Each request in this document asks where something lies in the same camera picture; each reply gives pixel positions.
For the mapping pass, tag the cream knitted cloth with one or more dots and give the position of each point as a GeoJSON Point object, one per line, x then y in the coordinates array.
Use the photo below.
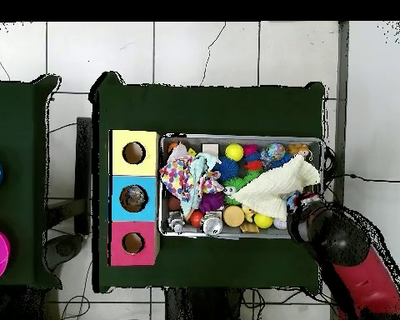
{"type": "Point", "coordinates": [276, 186]}

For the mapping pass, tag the crushed silver metal can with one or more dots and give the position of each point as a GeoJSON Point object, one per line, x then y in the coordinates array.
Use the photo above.
{"type": "Point", "coordinates": [212, 225]}

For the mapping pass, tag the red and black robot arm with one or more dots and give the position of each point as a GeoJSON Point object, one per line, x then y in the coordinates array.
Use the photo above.
{"type": "Point", "coordinates": [370, 283]}

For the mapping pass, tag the shallow clear mesh bin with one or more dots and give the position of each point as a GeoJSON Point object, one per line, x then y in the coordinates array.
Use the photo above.
{"type": "Point", "coordinates": [194, 142]}

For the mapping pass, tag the wooden box with three holes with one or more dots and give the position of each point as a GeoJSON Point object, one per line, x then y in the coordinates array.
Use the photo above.
{"type": "Point", "coordinates": [146, 160]}

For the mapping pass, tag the blue spiky ball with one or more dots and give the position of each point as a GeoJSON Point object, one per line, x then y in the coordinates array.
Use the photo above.
{"type": "Point", "coordinates": [281, 161]}
{"type": "Point", "coordinates": [226, 168]}

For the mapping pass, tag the globe print ball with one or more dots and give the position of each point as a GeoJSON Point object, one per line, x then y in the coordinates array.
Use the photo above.
{"type": "Point", "coordinates": [276, 151]}

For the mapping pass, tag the yellow ball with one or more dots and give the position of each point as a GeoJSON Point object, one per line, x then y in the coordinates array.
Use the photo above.
{"type": "Point", "coordinates": [234, 151]}

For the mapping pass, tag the light teal cloth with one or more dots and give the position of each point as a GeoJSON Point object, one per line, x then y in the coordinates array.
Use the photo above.
{"type": "Point", "coordinates": [196, 173]}

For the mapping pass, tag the colourful spotted cloth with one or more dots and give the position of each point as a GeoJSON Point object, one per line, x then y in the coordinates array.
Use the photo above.
{"type": "Point", "coordinates": [176, 176]}

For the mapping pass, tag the dark green table cloth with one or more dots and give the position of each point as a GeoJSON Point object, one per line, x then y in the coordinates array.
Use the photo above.
{"type": "Point", "coordinates": [20, 116]}
{"type": "Point", "coordinates": [203, 110]}

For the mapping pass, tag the black stand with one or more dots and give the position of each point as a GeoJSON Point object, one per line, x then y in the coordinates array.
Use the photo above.
{"type": "Point", "coordinates": [84, 166]}

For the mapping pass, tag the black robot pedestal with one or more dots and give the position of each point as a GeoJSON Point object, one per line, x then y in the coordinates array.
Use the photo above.
{"type": "Point", "coordinates": [203, 306]}

